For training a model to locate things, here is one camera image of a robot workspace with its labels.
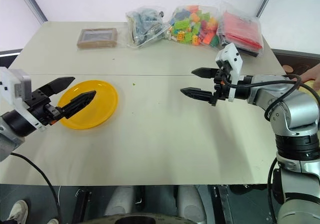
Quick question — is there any grey rounded robot leg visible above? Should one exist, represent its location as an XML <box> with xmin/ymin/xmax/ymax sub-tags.
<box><xmin>176</xmin><ymin>185</ymin><xmax>208</xmax><ymax>223</ymax></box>
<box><xmin>103</xmin><ymin>185</ymin><xmax>136</xmax><ymax>217</ymax></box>

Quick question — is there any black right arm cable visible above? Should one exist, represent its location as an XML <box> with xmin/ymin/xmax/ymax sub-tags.
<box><xmin>219</xmin><ymin>74</ymin><xmax>320</xmax><ymax>121</ymax></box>

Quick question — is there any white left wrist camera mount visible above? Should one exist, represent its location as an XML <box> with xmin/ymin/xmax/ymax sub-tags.
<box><xmin>0</xmin><ymin>67</ymin><xmax>47</xmax><ymax>132</ymax></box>

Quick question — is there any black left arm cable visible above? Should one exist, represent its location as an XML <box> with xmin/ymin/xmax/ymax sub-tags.
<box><xmin>9</xmin><ymin>152</ymin><xmax>62</xmax><ymax>222</ymax></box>

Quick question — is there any brown wooden picture frame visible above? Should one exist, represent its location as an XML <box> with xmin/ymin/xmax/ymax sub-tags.
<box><xmin>76</xmin><ymin>28</ymin><xmax>118</xmax><ymax>50</ymax></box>

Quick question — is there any black metal bracket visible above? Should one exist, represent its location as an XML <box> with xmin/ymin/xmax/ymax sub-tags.
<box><xmin>213</xmin><ymin>184</ymin><xmax>237</xmax><ymax>224</ymax></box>
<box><xmin>74</xmin><ymin>188</ymin><xmax>93</xmax><ymax>222</ymax></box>

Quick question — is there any plastic bag of colourful blocks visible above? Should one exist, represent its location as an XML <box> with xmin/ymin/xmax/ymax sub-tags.
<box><xmin>163</xmin><ymin>5</ymin><xmax>222</xmax><ymax>48</ymax></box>

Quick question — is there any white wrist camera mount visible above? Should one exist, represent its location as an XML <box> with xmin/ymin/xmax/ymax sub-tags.
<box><xmin>215</xmin><ymin>43</ymin><xmax>244</xmax><ymax>102</ymax></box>
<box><xmin>0</xmin><ymin>67</ymin><xmax>47</xmax><ymax>132</ymax></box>

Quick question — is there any person's bare hand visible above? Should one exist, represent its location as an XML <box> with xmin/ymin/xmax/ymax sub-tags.
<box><xmin>298</xmin><ymin>63</ymin><xmax>320</xmax><ymax>91</ymax></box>

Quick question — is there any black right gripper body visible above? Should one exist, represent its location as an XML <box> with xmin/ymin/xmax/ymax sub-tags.
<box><xmin>209</xmin><ymin>61</ymin><xmax>235</xmax><ymax>107</ymax></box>

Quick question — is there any plastic bag of grey parts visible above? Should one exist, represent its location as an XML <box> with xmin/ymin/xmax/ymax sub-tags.
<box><xmin>125</xmin><ymin>6</ymin><xmax>169</xmax><ymax>49</ymax></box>

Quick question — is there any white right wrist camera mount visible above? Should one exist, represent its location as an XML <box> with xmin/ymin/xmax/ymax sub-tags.
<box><xmin>215</xmin><ymin>43</ymin><xmax>244</xmax><ymax>102</ymax></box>

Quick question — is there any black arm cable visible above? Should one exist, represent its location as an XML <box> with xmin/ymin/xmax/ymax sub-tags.
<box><xmin>219</xmin><ymin>74</ymin><xmax>320</xmax><ymax>121</ymax></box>
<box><xmin>9</xmin><ymin>152</ymin><xmax>62</xmax><ymax>222</ymax></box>

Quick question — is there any dark side table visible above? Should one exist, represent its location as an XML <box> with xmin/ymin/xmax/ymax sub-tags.
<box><xmin>270</xmin><ymin>48</ymin><xmax>320</xmax><ymax>80</ymax></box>

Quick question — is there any yellow plastic plate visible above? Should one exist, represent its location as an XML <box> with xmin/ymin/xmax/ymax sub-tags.
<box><xmin>57</xmin><ymin>80</ymin><xmax>119</xmax><ymax>130</ymax></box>

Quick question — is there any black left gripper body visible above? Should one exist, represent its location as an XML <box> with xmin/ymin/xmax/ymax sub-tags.
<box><xmin>24</xmin><ymin>89</ymin><xmax>64</xmax><ymax>127</ymax></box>

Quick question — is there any plastic bag of red sheets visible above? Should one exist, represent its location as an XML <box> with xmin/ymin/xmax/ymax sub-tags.
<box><xmin>216</xmin><ymin>1</ymin><xmax>264</xmax><ymax>58</ymax></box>

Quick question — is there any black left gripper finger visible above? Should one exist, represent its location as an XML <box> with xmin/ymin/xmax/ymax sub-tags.
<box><xmin>37</xmin><ymin>76</ymin><xmax>76</xmax><ymax>96</ymax></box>
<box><xmin>56</xmin><ymin>90</ymin><xmax>97</xmax><ymax>120</ymax></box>

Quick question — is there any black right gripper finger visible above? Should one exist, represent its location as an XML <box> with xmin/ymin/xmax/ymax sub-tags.
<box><xmin>180</xmin><ymin>87</ymin><xmax>215</xmax><ymax>103</ymax></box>
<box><xmin>191</xmin><ymin>67</ymin><xmax>221</xmax><ymax>79</ymax></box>

